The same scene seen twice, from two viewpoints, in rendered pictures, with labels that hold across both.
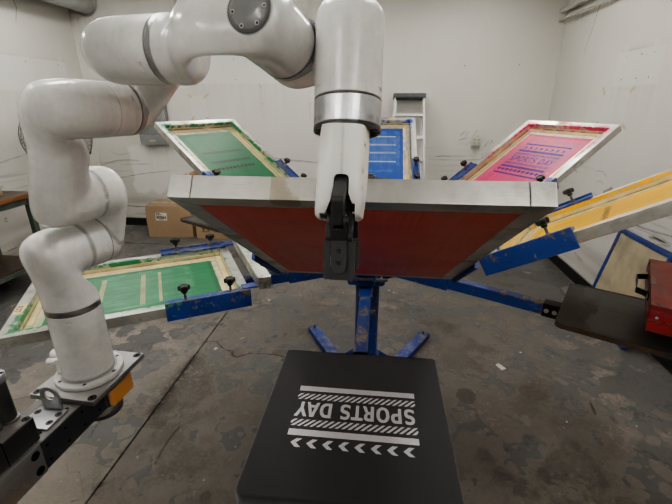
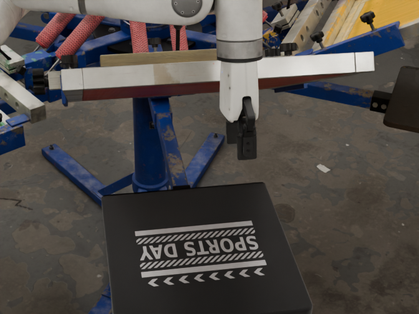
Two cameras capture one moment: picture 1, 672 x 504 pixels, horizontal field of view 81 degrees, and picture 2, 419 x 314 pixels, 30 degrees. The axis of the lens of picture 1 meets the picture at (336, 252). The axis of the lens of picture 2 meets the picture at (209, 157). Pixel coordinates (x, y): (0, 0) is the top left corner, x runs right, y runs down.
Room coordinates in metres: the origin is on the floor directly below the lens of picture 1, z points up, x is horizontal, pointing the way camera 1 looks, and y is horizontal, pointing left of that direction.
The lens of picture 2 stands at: (-0.62, 0.37, 2.23)
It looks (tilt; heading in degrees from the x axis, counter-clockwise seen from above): 35 degrees down; 343
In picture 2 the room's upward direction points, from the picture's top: 2 degrees clockwise
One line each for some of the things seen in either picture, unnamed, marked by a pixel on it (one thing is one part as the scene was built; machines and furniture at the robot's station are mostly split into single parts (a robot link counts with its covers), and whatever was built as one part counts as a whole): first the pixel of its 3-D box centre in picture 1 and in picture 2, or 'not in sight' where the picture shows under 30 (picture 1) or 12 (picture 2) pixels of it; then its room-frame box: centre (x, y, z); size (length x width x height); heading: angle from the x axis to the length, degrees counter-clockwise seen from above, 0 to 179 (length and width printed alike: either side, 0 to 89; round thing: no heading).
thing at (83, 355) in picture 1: (75, 339); not in sight; (0.69, 0.53, 1.21); 0.16 x 0.13 x 0.15; 81
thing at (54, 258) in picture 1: (68, 266); not in sight; (0.70, 0.51, 1.37); 0.13 x 0.10 x 0.16; 159
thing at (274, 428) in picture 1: (354, 412); (199, 247); (0.78, -0.05, 0.95); 0.48 x 0.44 x 0.01; 174
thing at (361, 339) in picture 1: (363, 327); (171, 154); (1.27, -0.10, 0.89); 1.24 x 0.06 x 0.06; 174
